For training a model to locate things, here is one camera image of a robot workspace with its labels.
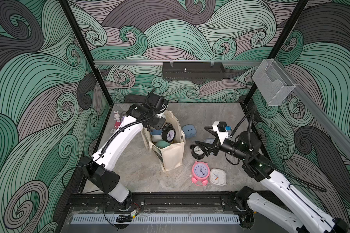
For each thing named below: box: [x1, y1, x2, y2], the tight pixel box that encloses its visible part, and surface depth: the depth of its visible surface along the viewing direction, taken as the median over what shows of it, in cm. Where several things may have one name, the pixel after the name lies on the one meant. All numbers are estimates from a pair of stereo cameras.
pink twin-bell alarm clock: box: [191, 160, 211, 187], surface depth 83 cm
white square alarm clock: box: [209, 167, 227, 186], surface depth 81 cm
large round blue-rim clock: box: [150, 129, 163, 139], surface depth 87 cm
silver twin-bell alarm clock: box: [151, 134, 163, 143], surface depth 88 cm
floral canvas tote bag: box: [140, 109, 187, 172], surface depth 75 cm
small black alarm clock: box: [161, 122, 176, 143], surface depth 87 cm
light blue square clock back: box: [181, 124, 197, 139], surface depth 102 cm
